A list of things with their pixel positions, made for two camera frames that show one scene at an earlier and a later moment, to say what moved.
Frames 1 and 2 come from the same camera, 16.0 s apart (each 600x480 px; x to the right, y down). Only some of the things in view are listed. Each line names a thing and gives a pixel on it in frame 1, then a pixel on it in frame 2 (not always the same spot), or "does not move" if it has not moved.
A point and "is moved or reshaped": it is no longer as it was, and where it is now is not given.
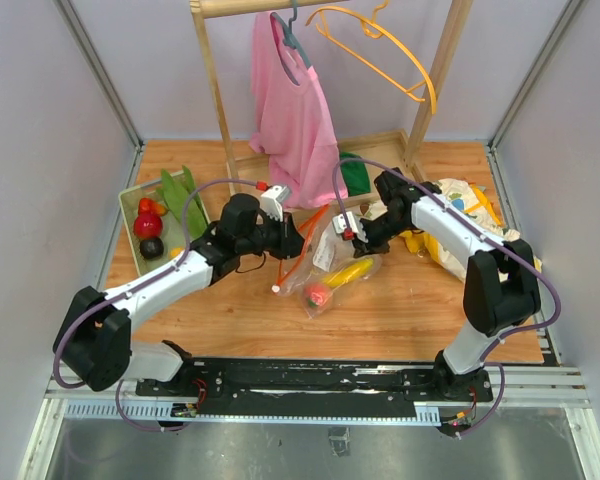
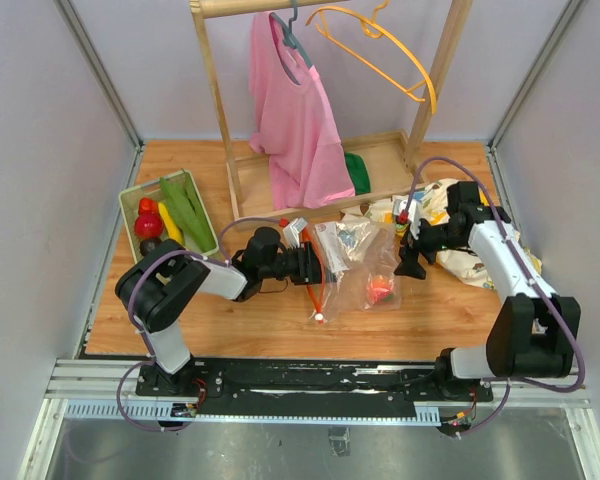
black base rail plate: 315,386 does not move
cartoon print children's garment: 465,203 does not move
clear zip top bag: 323,267 is moved or reshaped
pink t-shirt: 294,127 does not move
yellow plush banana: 348,273 to 173,231
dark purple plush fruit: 151,248 does not move
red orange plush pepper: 147,206 does not move
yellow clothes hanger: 366,61 does not move
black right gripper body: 379,232 to 433,238
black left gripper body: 273,236 to 292,265
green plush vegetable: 177,195 does not move
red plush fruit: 147,226 does not move
